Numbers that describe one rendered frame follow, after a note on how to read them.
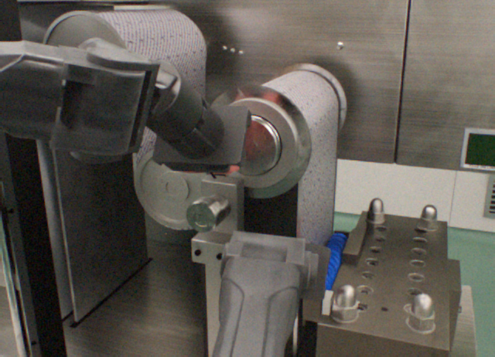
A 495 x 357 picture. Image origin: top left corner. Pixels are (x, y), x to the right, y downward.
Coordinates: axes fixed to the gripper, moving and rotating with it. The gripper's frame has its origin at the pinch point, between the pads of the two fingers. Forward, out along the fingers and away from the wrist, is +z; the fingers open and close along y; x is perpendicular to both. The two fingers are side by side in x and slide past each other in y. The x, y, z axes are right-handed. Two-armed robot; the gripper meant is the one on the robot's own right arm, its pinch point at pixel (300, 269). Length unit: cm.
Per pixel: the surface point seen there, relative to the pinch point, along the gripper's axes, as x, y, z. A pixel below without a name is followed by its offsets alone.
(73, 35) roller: 26.1, -32.6, -16.2
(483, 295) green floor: 0, 51, 220
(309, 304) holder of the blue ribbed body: -4.5, 1.9, 0.9
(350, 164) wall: 71, -31, 262
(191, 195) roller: 7.5, -15.3, -6.3
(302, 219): 6.5, 0.2, -4.9
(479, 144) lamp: 25.3, 23.0, 20.0
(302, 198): 9.1, 0.2, -6.3
